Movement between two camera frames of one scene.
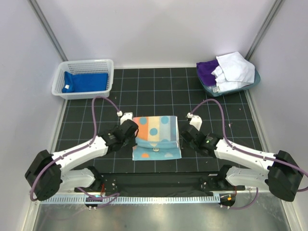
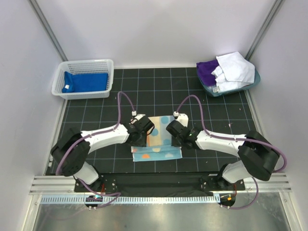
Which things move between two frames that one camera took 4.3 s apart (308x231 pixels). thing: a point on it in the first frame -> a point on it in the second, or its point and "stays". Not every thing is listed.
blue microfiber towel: (84, 82) stays
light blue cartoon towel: (157, 138) stays
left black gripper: (132, 143) -> (142, 144)
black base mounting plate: (160, 183) stays
